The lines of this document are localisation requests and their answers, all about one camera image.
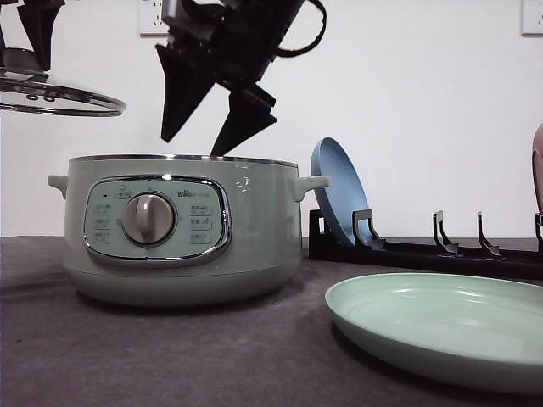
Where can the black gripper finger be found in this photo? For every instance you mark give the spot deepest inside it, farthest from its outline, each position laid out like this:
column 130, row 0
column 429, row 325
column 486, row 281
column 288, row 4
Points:
column 38, row 17
column 3, row 50
column 187, row 80
column 250, row 111

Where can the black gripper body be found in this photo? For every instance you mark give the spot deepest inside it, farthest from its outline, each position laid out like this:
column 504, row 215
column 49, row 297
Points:
column 237, row 39

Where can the glass pot lid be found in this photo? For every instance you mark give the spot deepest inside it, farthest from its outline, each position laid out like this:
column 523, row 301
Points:
column 41, row 92

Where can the green plate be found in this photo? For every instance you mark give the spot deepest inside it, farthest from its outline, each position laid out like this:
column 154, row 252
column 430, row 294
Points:
column 455, row 330

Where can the blue plate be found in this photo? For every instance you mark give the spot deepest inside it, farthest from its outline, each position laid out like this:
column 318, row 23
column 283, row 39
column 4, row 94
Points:
column 347, row 189

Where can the green electric steamer pot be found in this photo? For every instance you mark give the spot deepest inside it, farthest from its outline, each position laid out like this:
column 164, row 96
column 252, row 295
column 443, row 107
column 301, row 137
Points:
column 183, row 230

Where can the pink plate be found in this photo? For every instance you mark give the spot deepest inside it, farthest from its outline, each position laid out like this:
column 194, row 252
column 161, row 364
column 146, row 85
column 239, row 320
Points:
column 537, row 166

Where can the black dish rack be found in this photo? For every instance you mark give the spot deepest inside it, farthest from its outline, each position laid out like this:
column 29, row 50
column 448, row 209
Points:
column 371, row 250

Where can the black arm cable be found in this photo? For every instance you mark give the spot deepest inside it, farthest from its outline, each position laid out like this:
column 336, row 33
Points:
column 285, row 52

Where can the white wall socket left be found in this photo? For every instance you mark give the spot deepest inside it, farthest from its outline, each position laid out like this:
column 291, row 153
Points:
column 150, row 24

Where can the white wall socket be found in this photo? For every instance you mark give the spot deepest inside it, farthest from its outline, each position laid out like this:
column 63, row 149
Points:
column 532, row 18
column 150, row 24

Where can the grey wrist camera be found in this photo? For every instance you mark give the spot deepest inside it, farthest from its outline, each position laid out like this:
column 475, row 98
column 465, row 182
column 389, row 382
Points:
column 169, row 9

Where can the white wall socket right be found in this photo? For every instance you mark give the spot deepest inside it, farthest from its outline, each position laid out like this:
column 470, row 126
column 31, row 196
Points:
column 532, row 18

